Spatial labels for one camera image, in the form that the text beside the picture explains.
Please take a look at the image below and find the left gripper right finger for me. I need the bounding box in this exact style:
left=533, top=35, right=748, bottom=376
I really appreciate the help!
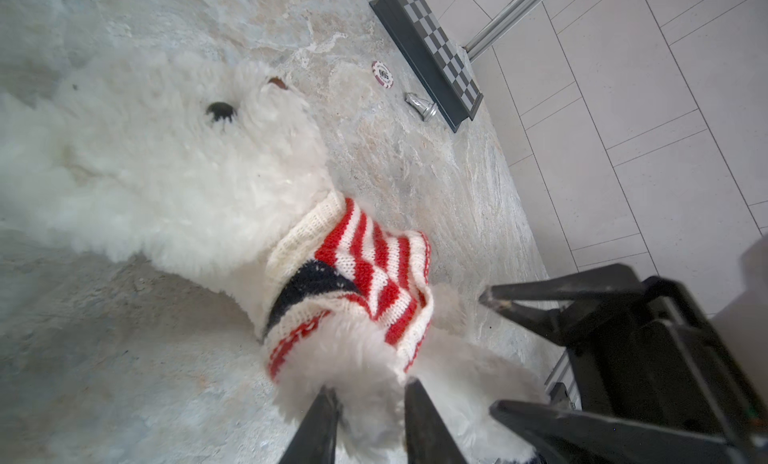
left=404, top=378, right=467, bottom=464

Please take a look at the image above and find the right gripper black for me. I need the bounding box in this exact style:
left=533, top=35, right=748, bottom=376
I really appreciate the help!
left=479, top=264, right=767, bottom=463

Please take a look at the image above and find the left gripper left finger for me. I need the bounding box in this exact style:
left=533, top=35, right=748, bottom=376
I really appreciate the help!
left=279, top=387, right=341, bottom=464

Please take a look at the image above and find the red white striped sweater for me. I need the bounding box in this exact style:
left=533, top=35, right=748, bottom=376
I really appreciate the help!
left=262, top=191, right=434, bottom=381

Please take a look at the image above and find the white teddy bear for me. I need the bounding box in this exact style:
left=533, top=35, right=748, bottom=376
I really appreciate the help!
left=1, top=52, right=545, bottom=463

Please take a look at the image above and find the small metal cylinder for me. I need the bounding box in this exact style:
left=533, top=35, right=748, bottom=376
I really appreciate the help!
left=404, top=93, right=438, bottom=122

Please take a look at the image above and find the black white checkerboard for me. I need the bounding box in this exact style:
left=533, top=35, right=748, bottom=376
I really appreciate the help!
left=370, top=0, right=483, bottom=133

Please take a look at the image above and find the aluminium front rail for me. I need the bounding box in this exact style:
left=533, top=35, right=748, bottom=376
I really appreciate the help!
left=545, top=350, right=582, bottom=411

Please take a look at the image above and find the small metal ring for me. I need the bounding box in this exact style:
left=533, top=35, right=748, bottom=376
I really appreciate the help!
left=370, top=60, right=395, bottom=91

